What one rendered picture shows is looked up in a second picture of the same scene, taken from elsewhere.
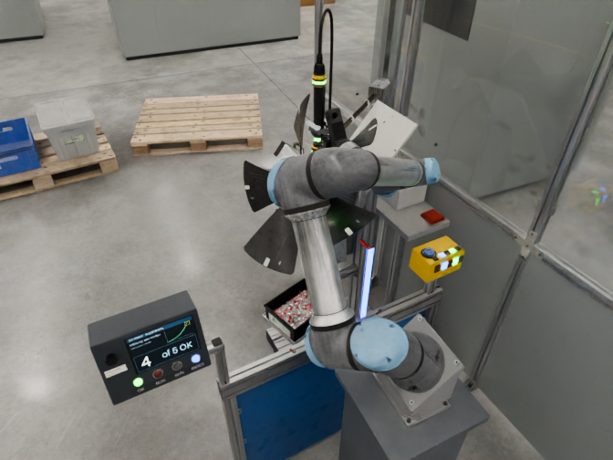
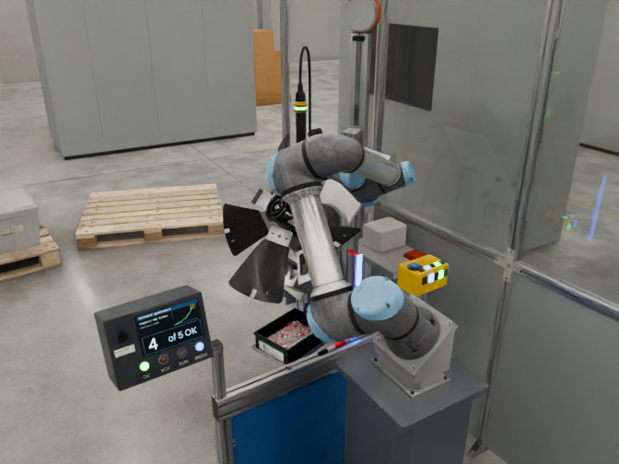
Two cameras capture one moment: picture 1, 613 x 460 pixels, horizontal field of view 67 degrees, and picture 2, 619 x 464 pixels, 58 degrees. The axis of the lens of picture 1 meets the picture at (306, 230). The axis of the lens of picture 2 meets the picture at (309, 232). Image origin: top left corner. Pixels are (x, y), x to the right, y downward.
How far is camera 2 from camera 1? 56 cm
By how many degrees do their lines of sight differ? 15
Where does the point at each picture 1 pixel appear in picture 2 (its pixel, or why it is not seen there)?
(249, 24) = (202, 121)
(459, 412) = (460, 385)
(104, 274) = (50, 367)
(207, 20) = (156, 117)
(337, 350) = (340, 313)
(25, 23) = not seen: outside the picture
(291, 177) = (288, 159)
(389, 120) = not seen: hidden behind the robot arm
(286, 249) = (274, 279)
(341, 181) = (332, 156)
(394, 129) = not seen: hidden behind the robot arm
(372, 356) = (372, 305)
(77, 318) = (18, 414)
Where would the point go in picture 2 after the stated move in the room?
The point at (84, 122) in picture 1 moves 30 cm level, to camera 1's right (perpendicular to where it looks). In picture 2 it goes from (27, 211) to (68, 209)
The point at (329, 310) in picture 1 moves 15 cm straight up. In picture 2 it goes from (329, 279) to (330, 226)
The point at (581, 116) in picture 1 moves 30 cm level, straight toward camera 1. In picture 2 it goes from (532, 131) to (519, 152)
